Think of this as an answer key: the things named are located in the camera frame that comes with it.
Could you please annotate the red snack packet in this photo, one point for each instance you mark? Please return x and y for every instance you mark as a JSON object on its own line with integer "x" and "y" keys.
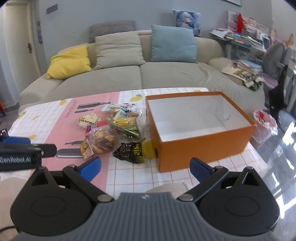
{"x": 96, "y": 126}

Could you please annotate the beige cushion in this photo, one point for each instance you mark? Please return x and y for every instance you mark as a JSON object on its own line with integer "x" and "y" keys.
{"x": 118, "y": 49}

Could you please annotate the white gluten strips packet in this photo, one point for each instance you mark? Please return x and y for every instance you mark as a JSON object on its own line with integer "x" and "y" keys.
{"x": 112, "y": 109}

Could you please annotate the yellow cushion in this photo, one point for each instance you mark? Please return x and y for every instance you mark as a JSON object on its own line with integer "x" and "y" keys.
{"x": 69, "y": 63}

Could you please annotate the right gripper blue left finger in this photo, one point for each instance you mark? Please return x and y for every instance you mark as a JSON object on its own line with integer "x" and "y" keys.
{"x": 80, "y": 178}

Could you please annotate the orange cardboard box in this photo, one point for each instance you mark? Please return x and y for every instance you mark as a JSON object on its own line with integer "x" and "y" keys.
{"x": 206, "y": 125}

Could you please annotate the cluttered book shelf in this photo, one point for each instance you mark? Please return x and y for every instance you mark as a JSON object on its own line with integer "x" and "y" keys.
{"x": 243, "y": 37}

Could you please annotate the waffle cookie packet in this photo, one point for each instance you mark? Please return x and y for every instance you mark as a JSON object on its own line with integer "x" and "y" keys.
{"x": 89, "y": 120}

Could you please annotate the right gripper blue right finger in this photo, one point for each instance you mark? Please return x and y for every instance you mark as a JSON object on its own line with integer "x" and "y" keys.
{"x": 209, "y": 178}

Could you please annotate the black yellow snack packet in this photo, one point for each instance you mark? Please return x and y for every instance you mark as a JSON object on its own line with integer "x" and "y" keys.
{"x": 135, "y": 152}

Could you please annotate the beige sofa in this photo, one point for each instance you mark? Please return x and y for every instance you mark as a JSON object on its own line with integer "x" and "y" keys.
{"x": 206, "y": 72}

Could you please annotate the green yellow snack bag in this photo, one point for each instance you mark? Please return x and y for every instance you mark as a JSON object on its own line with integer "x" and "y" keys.
{"x": 125, "y": 122}

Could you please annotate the anime print pillow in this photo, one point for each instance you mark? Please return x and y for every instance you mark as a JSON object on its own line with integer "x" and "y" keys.
{"x": 188, "y": 20}

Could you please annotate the pink trash bin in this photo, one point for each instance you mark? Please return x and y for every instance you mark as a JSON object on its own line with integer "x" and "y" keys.
{"x": 266, "y": 127}

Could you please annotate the white door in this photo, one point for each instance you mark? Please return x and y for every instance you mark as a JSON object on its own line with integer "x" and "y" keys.
{"x": 20, "y": 45}

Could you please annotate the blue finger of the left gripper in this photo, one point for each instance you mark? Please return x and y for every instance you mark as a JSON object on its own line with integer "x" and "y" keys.
{"x": 15, "y": 140}
{"x": 42, "y": 150}

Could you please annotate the stack of magazines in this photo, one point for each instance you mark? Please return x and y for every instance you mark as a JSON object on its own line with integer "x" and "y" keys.
{"x": 249, "y": 73}

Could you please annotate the teal cushion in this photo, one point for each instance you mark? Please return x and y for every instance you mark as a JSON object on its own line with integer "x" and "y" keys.
{"x": 173, "y": 44}

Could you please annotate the dried fruit chips bag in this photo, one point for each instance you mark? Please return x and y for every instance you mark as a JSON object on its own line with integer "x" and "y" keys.
{"x": 98, "y": 142}

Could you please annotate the grey cushion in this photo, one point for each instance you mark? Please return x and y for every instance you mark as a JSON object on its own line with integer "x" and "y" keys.
{"x": 110, "y": 28}

